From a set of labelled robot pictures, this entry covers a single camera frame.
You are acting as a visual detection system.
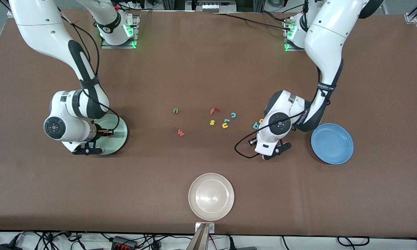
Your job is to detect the green plate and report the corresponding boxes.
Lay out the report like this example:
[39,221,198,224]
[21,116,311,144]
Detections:
[90,115,128,156]

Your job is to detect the blue plate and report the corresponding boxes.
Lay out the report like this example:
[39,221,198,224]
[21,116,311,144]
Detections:
[311,123,354,165]

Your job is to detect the white translucent bowl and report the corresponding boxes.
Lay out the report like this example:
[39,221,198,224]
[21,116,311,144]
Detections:
[189,173,235,221]

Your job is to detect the black power strip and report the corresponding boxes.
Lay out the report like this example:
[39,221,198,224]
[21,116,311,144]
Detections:
[111,236,138,250]

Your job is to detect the grey terminal block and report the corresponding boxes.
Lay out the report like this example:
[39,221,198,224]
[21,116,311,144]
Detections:
[186,0,236,13]

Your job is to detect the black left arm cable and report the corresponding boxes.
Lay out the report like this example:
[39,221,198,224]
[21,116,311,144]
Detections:
[234,68,334,159]

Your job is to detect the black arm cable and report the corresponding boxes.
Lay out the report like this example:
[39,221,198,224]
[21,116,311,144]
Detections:
[234,68,334,159]
[54,5,121,136]

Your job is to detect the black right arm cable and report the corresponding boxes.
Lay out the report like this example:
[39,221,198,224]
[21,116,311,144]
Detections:
[54,5,121,136]

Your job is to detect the silver clamp bracket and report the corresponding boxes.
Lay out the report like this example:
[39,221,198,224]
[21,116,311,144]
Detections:
[195,222,215,233]

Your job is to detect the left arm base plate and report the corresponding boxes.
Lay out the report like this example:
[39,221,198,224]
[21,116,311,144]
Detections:
[284,16,306,52]

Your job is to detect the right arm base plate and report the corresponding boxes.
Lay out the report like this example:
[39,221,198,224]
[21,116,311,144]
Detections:
[101,13,141,49]

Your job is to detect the aluminium camera pole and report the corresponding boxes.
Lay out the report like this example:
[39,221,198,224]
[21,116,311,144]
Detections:
[186,224,210,250]

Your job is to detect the black looped floor cable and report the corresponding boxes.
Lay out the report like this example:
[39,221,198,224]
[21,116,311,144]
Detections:
[337,236,370,247]

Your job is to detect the black table cable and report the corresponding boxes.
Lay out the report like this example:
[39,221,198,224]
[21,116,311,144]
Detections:
[212,10,292,31]
[260,10,292,23]

